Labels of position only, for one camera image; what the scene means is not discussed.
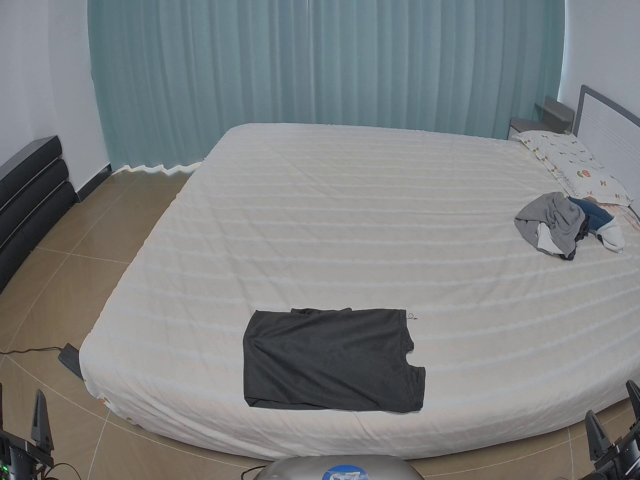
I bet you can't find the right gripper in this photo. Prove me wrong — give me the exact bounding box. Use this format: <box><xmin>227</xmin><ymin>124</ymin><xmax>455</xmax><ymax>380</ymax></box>
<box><xmin>585</xmin><ymin>380</ymin><xmax>640</xmax><ymax>480</ymax></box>

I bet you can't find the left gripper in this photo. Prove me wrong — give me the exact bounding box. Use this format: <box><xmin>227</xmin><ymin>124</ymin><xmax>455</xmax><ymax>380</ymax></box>
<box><xmin>0</xmin><ymin>383</ymin><xmax>55</xmax><ymax>471</ymax></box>

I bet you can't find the black T-shirt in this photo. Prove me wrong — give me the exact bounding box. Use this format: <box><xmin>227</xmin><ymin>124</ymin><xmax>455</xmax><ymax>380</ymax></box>
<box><xmin>242</xmin><ymin>308</ymin><xmax>427</xmax><ymax>413</ymax></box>

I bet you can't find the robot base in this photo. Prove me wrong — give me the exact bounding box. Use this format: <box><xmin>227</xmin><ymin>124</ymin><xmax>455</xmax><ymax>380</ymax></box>
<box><xmin>255</xmin><ymin>457</ymin><xmax>423</xmax><ymax>480</ymax></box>

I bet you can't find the pile of clothes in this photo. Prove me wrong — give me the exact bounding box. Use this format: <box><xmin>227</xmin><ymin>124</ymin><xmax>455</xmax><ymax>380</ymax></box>
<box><xmin>514</xmin><ymin>192</ymin><xmax>593</xmax><ymax>261</ymax></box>

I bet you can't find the bed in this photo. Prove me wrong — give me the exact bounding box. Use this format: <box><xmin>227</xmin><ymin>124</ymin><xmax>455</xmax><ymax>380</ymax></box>
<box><xmin>79</xmin><ymin>84</ymin><xmax>640</xmax><ymax>460</ymax></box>

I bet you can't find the black power adapter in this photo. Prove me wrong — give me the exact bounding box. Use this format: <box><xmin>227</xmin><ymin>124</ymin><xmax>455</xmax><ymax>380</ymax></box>
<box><xmin>57</xmin><ymin>344</ymin><xmax>86</xmax><ymax>382</ymax></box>

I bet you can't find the blue and white garment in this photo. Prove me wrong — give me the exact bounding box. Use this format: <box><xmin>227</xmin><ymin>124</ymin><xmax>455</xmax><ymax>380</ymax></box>
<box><xmin>569</xmin><ymin>197</ymin><xmax>626</xmax><ymax>254</ymax></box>

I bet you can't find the white printed pillow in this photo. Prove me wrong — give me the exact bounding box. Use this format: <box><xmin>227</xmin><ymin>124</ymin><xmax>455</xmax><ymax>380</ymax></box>
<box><xmin>512</xmin><ymin>130</ymin><xmax>633</xmax><ymax>206</ymax></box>

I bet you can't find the grey bedside table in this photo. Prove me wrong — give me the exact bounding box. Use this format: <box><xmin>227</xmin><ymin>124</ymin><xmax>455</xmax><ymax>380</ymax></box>
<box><xmin>509</xmin><ymin>95</ymin><xmax>576</xmax><ymax>140</ymax></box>

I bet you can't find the blue-green curtain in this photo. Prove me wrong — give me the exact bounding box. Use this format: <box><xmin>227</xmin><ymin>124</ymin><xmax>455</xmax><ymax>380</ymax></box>
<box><xmin>87</xmin><ymin>0</ymin><xmax>567</xmax><ymax>174</ymax></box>

